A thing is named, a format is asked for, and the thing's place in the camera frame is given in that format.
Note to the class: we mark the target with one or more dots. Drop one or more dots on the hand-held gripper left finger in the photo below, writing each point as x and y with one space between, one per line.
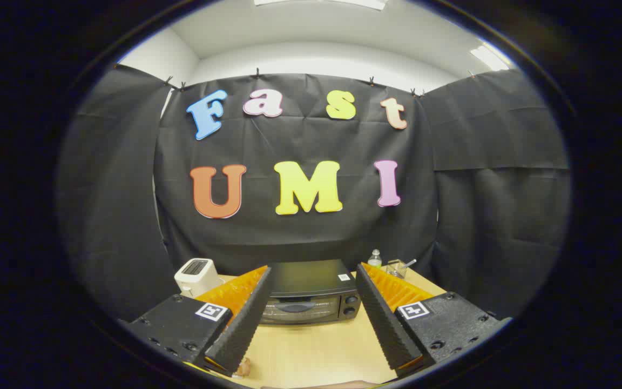
246 324

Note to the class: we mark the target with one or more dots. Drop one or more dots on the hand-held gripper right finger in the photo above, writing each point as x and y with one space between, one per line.
384 324

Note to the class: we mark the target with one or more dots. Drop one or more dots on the black toaster oven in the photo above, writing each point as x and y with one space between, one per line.
311 281

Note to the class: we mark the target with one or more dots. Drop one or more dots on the white pop-up toaster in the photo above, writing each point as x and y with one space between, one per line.
195 278

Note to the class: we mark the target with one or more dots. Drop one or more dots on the glass jar with spoon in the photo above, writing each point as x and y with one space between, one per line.
396 268

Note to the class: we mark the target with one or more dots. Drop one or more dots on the clear bottle green label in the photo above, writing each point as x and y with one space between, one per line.
374 261

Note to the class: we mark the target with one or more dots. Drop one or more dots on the ceiling light panel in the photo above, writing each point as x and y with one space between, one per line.
322 2
488 57

